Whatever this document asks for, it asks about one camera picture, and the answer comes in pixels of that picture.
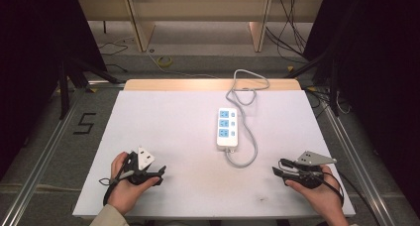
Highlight black curtain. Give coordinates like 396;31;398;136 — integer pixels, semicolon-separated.
0;0;109;182
302;0;420;217

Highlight beige wooden desk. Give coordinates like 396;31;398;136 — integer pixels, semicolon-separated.
76;0;326;54

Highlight white power strip blue sockets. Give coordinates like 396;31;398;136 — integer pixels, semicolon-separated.
216;107;240;153

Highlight white table cover sheet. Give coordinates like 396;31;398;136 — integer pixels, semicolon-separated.
71;89;357;220

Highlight black metal stand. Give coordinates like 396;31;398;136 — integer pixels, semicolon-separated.
56;57;123;121
284;49;342;117

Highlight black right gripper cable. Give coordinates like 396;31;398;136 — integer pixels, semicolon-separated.
316;169;382;226

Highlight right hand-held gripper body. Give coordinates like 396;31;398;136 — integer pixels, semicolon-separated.
289;150;338;190

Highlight wooden table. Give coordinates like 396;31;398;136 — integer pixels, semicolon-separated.
123;78;303;92

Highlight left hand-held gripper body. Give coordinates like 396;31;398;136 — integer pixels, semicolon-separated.
124;146;157;186

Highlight person's left hand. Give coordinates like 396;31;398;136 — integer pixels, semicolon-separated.
107;151;161;216

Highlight person's right hand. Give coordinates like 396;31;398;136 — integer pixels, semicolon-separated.
284;165;347;219

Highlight thin black floor cable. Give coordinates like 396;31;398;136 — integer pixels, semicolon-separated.
97;41;130;73

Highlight grey power strip cable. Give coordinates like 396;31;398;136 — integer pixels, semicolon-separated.
225;68;271;170

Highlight yellow tape roll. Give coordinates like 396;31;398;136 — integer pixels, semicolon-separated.
156;56;173;68

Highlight tangled black and white cables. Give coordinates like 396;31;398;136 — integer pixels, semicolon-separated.
302;84;353;119

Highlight bundle of black cables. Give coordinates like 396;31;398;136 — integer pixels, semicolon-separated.
264;0;311;64

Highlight aluminium floor rail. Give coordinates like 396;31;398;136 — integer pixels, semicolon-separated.
317;96;403;226
0;86;87;226

